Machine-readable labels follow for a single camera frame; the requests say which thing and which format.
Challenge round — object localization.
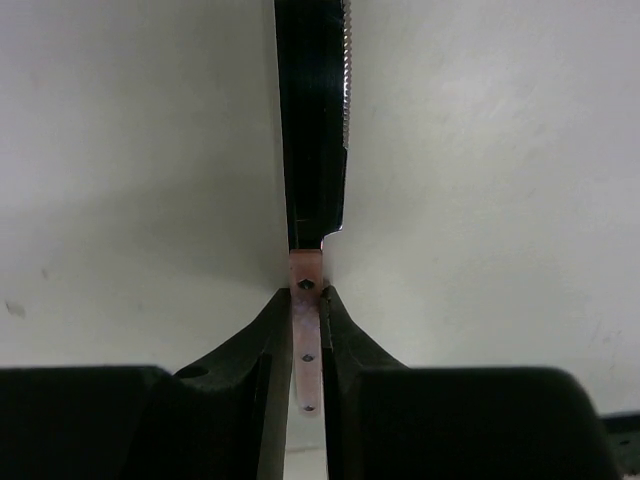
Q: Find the pink handled knife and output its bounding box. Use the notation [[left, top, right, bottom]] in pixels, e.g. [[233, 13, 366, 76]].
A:
[[274, 0, 352, 415]]

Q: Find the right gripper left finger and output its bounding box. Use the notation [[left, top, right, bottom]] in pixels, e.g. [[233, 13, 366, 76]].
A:
[[124, 289, 292, 479]]

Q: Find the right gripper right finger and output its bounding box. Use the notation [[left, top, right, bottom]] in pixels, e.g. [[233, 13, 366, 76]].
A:
[[320, 287, 621, 479]]

